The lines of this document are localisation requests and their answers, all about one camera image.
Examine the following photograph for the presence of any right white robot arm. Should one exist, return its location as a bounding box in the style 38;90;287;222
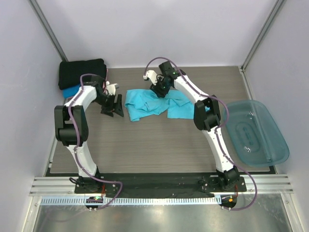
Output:
143;61;240;191

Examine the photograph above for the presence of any folded pink t shirt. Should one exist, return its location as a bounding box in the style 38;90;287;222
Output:
102;69;108;89

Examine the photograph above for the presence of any right aluminium corner post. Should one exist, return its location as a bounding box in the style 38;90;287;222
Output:
240;0;288;73

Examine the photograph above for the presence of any aluminium corner post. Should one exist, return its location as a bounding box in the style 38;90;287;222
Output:
240;0;288;73
28;0;68;61

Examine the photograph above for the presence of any turquoise t shirt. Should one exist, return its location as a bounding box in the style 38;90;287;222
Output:
125;89;194;122

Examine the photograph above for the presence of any folded blue t shirt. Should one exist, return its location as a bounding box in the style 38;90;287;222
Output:
62;85;80;99

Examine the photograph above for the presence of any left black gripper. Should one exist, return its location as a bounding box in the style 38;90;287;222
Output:
93;93;124;117

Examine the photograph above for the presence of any aluminium frame rail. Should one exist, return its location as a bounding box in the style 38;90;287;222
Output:
29;173;293;199

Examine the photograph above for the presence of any folded black t shirt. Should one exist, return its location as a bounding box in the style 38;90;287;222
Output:
58;58;107;90

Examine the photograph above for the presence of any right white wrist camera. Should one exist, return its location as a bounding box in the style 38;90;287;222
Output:
143;70;157;85

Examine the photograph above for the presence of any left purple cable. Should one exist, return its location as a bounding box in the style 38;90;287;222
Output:
68;73;123;209

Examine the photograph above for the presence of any left aluminium corner post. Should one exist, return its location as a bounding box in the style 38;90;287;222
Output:
28;0;68;61

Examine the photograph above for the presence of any teal plastic bin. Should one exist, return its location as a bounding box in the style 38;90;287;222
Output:
224;100;290;168

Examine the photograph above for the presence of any slotted cable duct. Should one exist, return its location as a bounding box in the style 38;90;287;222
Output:
41;195;221;206

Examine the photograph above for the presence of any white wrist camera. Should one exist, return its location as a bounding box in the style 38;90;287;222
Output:
105;83;119;96
143;70;157;85

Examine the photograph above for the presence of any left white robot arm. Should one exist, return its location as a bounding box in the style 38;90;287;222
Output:
54;73;124;193

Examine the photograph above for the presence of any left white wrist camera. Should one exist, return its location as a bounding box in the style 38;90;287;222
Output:
105;83;119;96

